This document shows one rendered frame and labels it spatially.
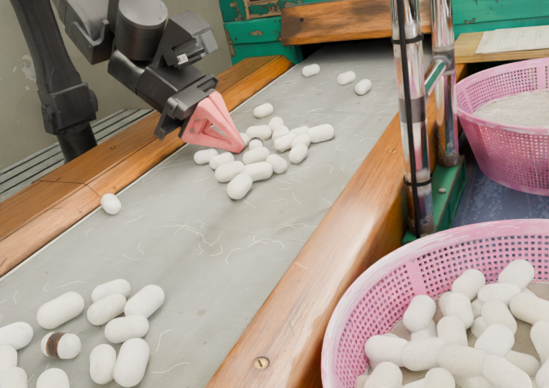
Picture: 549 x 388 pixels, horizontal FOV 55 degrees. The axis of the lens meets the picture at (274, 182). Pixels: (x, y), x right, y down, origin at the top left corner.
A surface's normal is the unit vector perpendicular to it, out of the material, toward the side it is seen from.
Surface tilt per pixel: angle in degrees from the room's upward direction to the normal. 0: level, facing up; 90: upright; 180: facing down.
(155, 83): 90
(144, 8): 42
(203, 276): 0
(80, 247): 0
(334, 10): 67
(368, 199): 0
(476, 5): 90
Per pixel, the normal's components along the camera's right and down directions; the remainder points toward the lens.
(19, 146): 0.87, 0.06
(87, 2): 0.36, -0.49
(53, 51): 0.69, 0.22
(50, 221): 0.50, -0.60
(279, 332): -0.18, -0.89
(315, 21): -0.47, 0.07
